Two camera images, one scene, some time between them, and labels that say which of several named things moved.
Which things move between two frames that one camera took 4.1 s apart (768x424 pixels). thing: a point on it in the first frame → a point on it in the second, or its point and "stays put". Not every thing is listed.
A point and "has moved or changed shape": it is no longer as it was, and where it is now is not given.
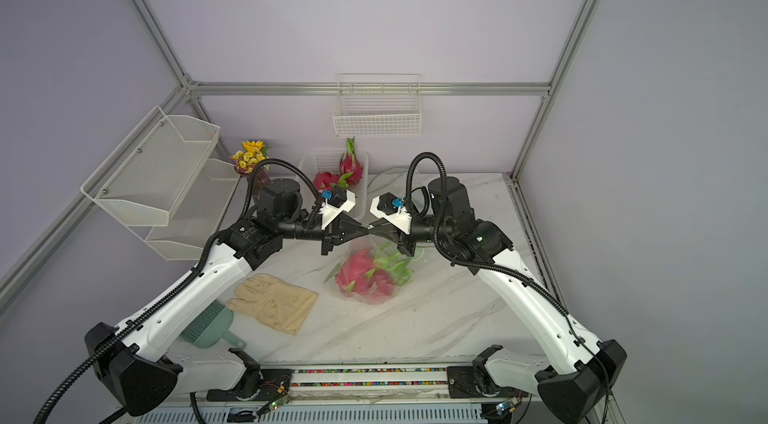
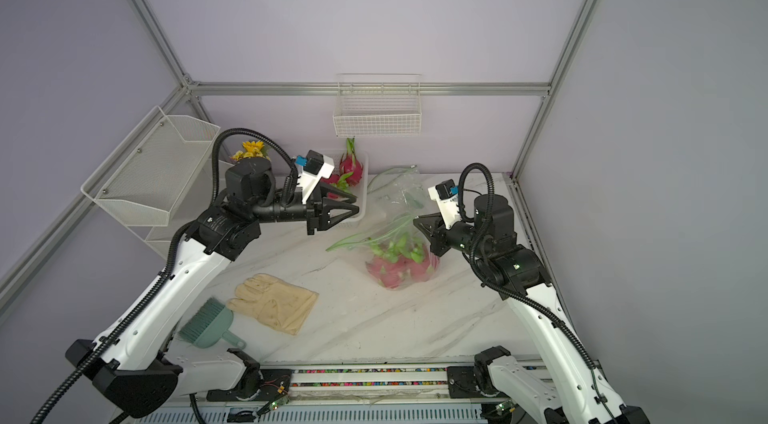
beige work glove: x=282 y=304 stays put
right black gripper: x=406 y=240 → x=441 y=237
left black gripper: x=347 y=227 → x=317 y=209
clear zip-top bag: x=372 y=270 has moved or changed shape
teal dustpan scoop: x=212 y=326 stays put
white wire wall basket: x=378 y=105 stays put
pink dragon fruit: x=350 y=164 stays put
